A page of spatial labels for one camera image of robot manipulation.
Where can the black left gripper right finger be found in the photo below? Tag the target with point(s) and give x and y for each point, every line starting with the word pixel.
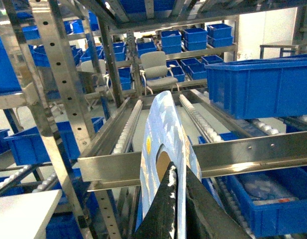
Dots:
pixel 205 219

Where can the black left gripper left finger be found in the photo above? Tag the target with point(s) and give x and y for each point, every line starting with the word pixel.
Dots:
pixel 160 220

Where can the flower gift bag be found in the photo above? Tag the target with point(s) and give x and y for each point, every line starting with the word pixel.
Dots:
pixel 164 133

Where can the grey office chair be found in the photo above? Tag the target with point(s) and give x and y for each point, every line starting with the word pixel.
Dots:
pixel 155 73

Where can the blue bin on roller rack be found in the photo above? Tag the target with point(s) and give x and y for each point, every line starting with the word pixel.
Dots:
pixel 260 88

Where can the steel rack frame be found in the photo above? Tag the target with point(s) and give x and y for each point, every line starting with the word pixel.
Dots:
pixel 251 167

